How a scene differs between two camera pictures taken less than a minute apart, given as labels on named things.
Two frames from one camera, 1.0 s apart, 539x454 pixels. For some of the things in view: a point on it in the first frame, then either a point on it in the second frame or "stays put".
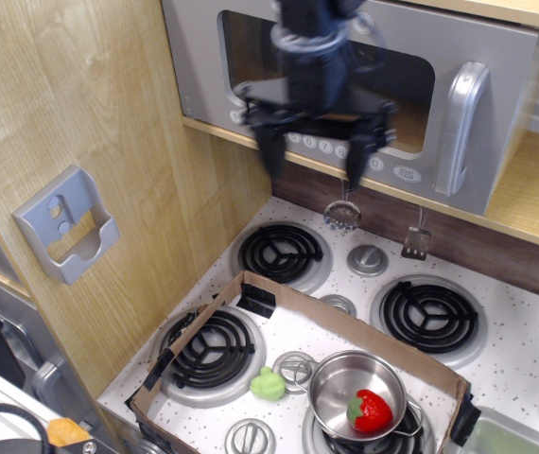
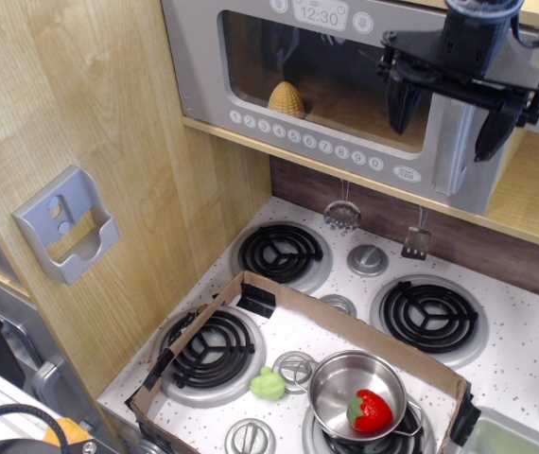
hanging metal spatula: (417, 240) stays put
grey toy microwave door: (463, 84) stays put
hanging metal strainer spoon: (343, 216) stays put
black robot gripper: (317, 89) → (475, 58)
